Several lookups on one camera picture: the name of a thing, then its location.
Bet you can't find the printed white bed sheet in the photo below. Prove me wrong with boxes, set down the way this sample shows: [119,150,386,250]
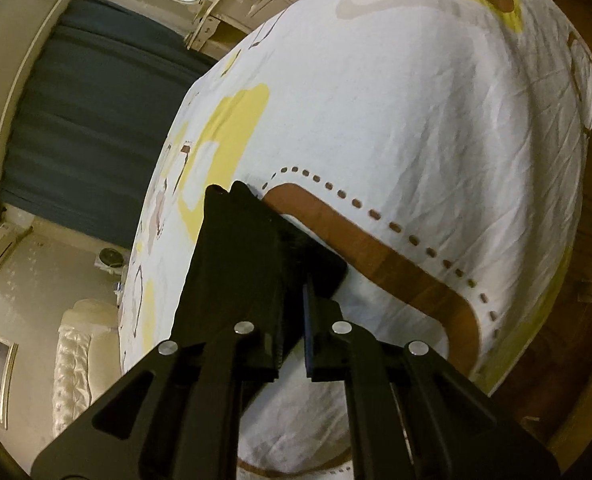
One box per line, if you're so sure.
[117,0,592,480]

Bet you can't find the black pants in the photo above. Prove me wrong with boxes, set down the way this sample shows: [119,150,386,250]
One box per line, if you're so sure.
[170,180,349,363]

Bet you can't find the white wall air conditioner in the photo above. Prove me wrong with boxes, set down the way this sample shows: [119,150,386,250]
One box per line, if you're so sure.
[0,224,33,274]

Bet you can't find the dark teal curtain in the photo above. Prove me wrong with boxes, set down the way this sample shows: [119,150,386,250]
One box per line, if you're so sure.
[0,0,223,252]

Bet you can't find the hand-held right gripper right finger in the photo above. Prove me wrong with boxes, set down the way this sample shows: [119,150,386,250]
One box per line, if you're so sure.
[302,285,561,480]

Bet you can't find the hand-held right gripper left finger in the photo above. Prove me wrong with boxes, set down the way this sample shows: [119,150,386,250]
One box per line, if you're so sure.
[30,285,283,480]

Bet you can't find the white tufted headboard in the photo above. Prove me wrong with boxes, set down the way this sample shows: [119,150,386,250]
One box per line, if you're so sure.
[52,298,128,437]

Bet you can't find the small round white device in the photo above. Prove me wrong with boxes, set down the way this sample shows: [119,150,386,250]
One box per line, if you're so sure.
[94,247,128,272]

